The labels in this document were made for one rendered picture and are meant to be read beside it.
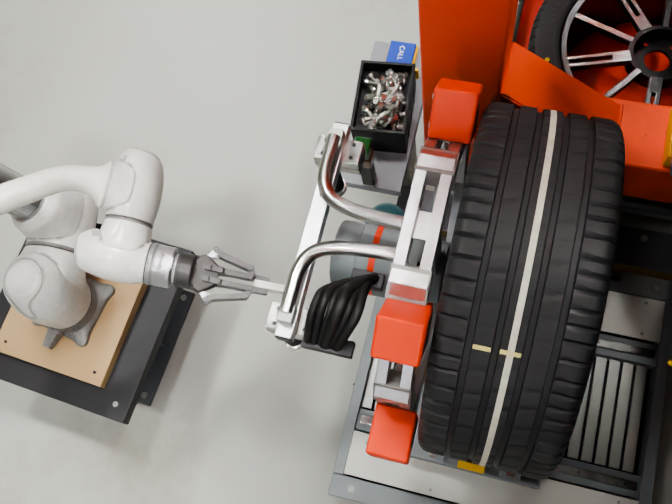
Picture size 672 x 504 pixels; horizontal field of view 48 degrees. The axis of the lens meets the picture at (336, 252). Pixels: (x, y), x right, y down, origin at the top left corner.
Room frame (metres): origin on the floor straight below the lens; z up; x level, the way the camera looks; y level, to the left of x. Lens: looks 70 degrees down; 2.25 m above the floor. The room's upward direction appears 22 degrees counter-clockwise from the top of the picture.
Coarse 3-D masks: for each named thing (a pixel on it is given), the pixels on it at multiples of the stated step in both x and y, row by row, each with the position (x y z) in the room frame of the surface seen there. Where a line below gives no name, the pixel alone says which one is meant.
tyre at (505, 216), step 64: (512, 128) 0.50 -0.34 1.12; (576, 128) 0.46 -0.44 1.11; (512, 192) 0.37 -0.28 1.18; (576, 192) 0.34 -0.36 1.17; (448, 256) 0.33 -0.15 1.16; (512, 256) 0.29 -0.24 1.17; (576, 256) 0.25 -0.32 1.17; (448, 320) 0.24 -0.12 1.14; (512, 320) 0.20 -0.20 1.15; (576, 320) 0.17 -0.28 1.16; (448, 384) 0.16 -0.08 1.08; (512, 384) 0.12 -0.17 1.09; (576, 384) 0.09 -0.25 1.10; (448, 448) 0.09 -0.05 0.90; (512, 448) 0.04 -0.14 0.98
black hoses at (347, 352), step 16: (352, 272) 0.42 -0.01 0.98; (368, 272) 0.41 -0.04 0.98; (320, 288) 0.40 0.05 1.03; (336, 288) 0.39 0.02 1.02; (352, 288) 0.37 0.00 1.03; (368, 288) 0.37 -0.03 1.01; (320, 304) 0.37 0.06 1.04; (336, 304) 0.35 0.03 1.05; (352, 304) 0.35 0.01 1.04; (320, 320) 0.35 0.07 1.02; (336, 320) 0.33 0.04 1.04; (352, 320) 0.32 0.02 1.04; (304, 336) 0.34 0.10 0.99; (320, 336) 0.33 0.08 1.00; (336, 336) 0.31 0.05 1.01; (336, 352) 0.30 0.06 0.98; (352, 352) 0.29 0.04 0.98
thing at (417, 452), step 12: (420, 396) 0.29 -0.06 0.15; (420, 408) 0.26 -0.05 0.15; (420, 456) 0.14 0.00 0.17; (432, 456) 0.13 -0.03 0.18; (444, 456) 0.12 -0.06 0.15; (456, 468) 0.08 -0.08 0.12; (468, 468) 0.07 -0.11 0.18; (480, 468) 0.06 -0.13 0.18; (492, 468) 0.05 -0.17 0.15; (504, 480) 0.01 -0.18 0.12; (516, 480) 0.00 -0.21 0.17; (528, 480) -0.01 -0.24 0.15; (540, 480) -0.03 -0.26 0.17
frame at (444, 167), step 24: (432, 144) 0.54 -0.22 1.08; (456, 144) 0.53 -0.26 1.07; (432, 168) 0.48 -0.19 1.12; (456, 168) 0.47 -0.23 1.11; (456, 192) 0.57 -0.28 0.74; (408, 216) 0.42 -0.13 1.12; (432, 216) 0.41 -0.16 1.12; (456, 216) 0.54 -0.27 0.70; (408, 240) 0.39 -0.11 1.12; (432, 240) 0.37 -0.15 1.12; (408, 264) 0.36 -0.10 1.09; (432, 264) 0.34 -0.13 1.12; (408, 288) 0.31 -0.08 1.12; (384, 360) 0.24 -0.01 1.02; (384, 384) 0.21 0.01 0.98; (408, 384) 0.20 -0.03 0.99; (408, 408) 0.17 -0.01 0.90
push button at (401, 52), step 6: (396, 42) 1.14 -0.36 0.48; (402, 42) 1.13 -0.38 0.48; (390, 48) 1.13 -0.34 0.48; (396, 48) 1.12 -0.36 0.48; (402, 48) 1.12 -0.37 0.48; (408, 48) 1.11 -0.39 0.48; (414, 48) 1.10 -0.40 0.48; (390, 54) 1.11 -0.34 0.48; (396, 54) 1.11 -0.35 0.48; (402, 54) 1.10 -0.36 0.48; (408, 54) 1.09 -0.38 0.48; (390, 60) 1.10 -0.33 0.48; (396, 60) 1.09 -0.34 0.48; (402, 60) 1.08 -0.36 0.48; (408, 60) 1.07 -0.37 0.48
